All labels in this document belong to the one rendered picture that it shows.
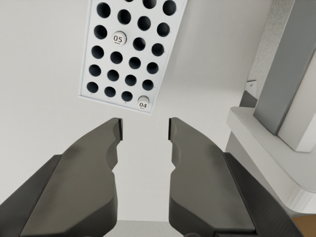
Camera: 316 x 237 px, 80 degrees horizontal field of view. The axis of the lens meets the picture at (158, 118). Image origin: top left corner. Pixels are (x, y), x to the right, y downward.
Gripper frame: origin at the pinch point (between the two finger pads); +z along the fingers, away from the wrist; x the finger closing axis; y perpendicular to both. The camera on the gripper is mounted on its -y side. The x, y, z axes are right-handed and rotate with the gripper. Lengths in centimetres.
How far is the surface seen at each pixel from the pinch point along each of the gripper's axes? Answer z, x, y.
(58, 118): 12.2, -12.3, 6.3
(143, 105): 7.2, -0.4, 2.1
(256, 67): 87, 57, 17
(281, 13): 88, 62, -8
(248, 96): 79, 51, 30
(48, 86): 12.3, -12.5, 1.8
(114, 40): 7.3, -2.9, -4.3
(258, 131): 1.2, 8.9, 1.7
